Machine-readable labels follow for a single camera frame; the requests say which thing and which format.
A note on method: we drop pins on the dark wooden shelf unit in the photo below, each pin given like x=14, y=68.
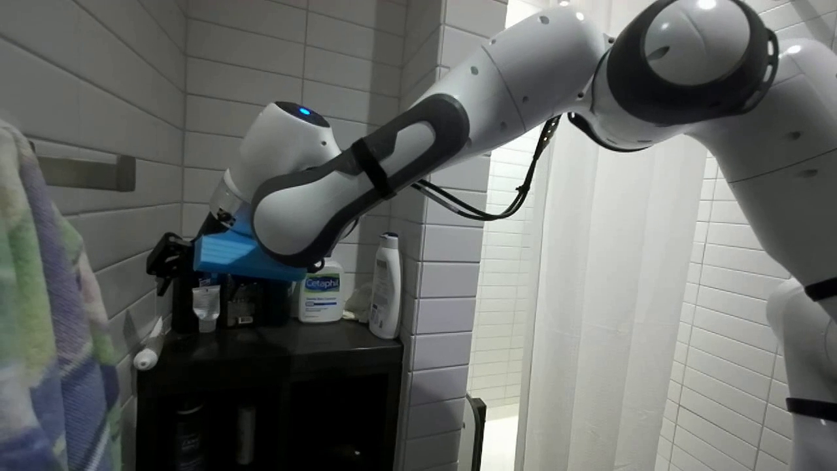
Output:
x=277, y=356

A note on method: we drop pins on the striped green blue towel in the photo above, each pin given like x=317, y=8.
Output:
x=42, y=349

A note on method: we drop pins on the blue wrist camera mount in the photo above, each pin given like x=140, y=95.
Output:
x=232, y=252

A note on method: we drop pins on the dark bottle with label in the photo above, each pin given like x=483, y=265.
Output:
x=188, y=434

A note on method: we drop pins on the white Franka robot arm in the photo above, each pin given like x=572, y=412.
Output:
x=524, y=78

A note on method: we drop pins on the dark rectangular box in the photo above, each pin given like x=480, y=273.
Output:
x=242, y=307

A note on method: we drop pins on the white plastic bottle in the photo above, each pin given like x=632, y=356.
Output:
x=385, y=289

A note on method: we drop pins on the white shower curtain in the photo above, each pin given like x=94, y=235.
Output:
x=603, y=349

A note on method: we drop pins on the slim pale bottle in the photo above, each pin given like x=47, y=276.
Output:
x=246, y=432

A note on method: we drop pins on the white blue pump lotion bottle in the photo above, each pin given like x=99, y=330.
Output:
x=320, y=298

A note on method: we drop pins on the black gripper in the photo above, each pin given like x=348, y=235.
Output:
x=179, y=258

